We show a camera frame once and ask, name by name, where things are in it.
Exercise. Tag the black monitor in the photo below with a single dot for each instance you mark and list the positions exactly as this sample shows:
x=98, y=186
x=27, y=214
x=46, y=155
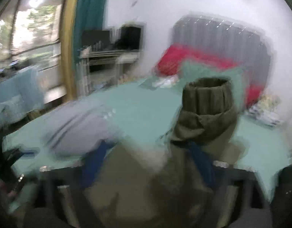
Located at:
x=129, y=37

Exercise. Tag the grey padded headboard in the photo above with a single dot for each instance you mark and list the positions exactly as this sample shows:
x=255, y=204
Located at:
x=226, y=38

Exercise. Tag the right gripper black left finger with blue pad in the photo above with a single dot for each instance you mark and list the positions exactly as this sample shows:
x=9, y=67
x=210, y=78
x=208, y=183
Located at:
x=93, y=162

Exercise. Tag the white desk shelf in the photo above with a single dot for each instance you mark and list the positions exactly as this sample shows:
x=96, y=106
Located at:
x=98, y=70

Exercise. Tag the grey folded garment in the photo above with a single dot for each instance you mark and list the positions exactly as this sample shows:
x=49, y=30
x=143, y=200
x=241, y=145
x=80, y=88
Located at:
x=78, y=127

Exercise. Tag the green pillow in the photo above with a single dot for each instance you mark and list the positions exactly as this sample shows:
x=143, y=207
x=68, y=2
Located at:
x=191, y=71

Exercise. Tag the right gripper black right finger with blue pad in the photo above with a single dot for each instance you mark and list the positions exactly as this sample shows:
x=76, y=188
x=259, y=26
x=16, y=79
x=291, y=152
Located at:
x=204, y=164

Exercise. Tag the light blue patterned blanket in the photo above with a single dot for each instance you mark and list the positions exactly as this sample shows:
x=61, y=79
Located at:
x=20, y=95

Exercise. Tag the teal and yellow curtain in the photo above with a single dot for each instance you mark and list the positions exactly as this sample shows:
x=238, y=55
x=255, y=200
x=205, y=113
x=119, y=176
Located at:
x=77, y=17

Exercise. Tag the olive green garment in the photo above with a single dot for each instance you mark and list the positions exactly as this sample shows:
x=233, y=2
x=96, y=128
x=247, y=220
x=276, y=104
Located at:
x=128, y=192

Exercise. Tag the glass balcony door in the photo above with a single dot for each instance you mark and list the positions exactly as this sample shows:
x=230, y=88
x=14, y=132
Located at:
x=29, y=36

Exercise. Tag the items on nightstand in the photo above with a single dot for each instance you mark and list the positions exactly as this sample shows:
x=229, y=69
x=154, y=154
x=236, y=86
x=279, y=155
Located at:
x=263, y=110

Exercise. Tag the red pillow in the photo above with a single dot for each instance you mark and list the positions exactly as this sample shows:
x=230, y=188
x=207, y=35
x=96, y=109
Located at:
x=170, y=63

